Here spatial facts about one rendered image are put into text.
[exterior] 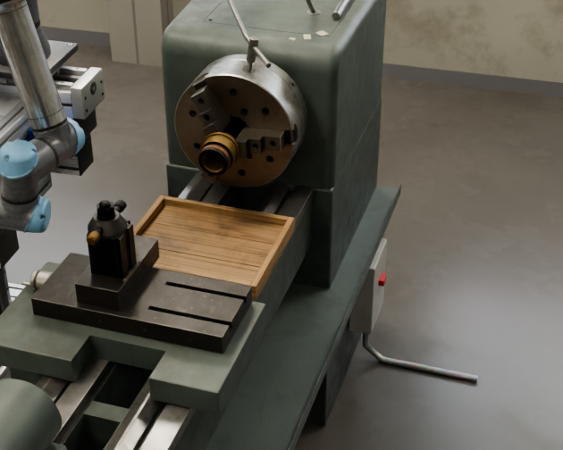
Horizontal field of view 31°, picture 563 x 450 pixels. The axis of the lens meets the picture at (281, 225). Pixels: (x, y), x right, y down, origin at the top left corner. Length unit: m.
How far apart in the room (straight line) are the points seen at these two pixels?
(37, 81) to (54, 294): 0.45
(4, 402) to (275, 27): 1.36
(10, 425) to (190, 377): 0.48
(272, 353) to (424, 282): 1.30
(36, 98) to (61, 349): 0.51
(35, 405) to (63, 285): 0.57
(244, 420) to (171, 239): 0.47
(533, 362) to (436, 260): 0.65
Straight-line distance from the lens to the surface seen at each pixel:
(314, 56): 2.59
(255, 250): 2.45
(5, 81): 2.84
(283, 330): 2.76
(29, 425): 1.70
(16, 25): 2.09
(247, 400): 2.55
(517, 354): 3.61
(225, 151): 2.42
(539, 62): 5.30
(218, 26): 2.71
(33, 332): 2.20
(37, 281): 2.29
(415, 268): 3.95
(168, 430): 2.03
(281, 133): 2.48
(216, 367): 2.06
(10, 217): 2.13
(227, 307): 2.14
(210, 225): 2.55
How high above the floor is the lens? 2.28
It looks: 33 degrees down
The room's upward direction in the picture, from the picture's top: straight up
